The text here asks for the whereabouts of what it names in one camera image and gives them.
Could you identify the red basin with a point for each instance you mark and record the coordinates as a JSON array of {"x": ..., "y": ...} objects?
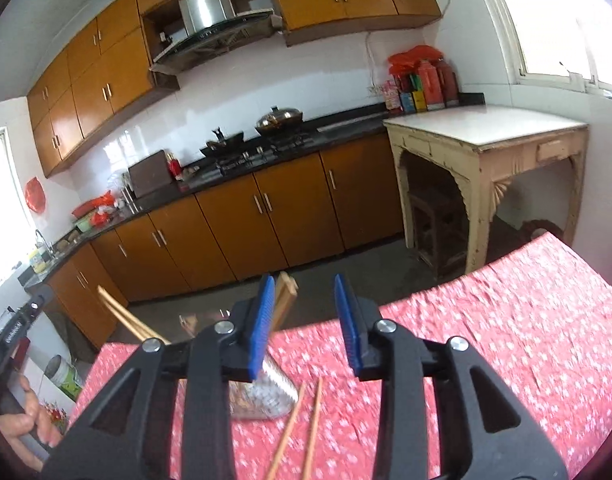
[{"x": 85, "y": 207}]

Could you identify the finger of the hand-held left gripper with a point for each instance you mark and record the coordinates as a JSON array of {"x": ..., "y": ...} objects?
[{"x": 37, "y": 304}]

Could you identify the yellow box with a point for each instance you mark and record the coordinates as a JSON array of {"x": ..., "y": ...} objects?
[{"x": 419, "y": 102}]

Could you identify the black gas stove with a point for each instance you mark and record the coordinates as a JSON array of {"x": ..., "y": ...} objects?
[{"x": 256, "y": 152}]

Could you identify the yellow dish soap bottle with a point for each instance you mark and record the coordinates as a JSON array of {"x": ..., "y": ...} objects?
[{"x": 38, "y": 262}]

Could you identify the wooden base cabinets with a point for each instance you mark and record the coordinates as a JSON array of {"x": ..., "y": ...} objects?
[{"x": 286, "y": 210}]

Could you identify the large red plastic bag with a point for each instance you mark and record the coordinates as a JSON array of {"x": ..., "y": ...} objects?
[{"x": 411, "y": 57}]

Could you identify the pink packet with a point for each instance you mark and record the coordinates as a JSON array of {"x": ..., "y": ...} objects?
[{"x": 392, "y": 97}]

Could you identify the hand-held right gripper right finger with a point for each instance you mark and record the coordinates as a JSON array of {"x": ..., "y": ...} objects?
[{"x": 347, "y": 325}]

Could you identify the brown round stool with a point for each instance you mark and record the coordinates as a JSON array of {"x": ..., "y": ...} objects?
[{"x": 536, "y": 226}]

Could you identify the bright red thermos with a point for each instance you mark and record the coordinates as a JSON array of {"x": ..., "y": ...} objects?
[{"x": 428, "y": 85}]

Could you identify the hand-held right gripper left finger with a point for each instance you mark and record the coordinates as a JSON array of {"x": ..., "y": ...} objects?
[{"x": 265, "y": 325}]

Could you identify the wooden wall cabinets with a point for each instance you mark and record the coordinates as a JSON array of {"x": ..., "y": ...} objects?
[{"x": 115, "y": 70}]

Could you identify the steel faucet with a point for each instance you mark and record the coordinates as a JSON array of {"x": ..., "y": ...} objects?
[{"x": 39, "y": 236}]

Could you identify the wok with lid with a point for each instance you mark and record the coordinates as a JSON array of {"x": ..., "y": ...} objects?
[{"x": 281, "y": 120}]

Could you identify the steel range hood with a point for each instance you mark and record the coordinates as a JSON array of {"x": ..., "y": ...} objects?
[{"x": 205, "y": 2}]

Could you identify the red hanging decoration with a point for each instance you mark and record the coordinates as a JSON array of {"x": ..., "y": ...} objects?
[{"x": 35, "y": 195}]

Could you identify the blue box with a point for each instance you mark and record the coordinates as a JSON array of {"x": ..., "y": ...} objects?
[{"x": 407, "y": 103}]

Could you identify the large barred window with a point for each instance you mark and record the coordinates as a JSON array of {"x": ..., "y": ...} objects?
[{"x": 561, "y": 10}]

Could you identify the cream wooden side table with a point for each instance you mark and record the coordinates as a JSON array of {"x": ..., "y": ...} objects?
[{"x": 486, "y": 127}]

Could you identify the green basin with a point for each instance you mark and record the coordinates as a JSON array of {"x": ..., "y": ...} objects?
[{"x": 84, "y": 225}]

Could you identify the floral printed container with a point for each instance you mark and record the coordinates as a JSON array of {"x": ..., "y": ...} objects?
[{"x": 55, "y": 415}]

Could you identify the dark red thermos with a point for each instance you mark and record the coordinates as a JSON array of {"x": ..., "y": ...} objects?
[{"x": 449, "y": 85}]

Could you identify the green and white canister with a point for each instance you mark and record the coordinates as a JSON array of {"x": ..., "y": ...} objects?
[{"x": 60, "y": 375}]

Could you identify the red floral tablecloth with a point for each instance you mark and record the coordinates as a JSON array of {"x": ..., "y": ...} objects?
[{"x": 486, "y": 335}]

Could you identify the dark wooden cutting board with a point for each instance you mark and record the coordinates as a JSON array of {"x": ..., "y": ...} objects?
[{"x": 148, "y": 175}]

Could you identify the small red bottle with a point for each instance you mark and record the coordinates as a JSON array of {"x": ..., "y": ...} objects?
[{"x": 174, "y": 167}]

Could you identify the white plastic bag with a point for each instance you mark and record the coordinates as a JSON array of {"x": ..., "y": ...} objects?
[{"x": 118, "y": 182}]

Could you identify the person's left hand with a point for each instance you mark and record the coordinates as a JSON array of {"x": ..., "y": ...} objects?
[{"x": 10, "y": 427}]

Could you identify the steel cup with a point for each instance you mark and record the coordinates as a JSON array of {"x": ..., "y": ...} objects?
[{"x": 129, "y": 196}]

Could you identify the black kitchen countertop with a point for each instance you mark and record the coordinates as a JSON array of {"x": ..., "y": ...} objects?
[{"x": 336, "y": 122}]

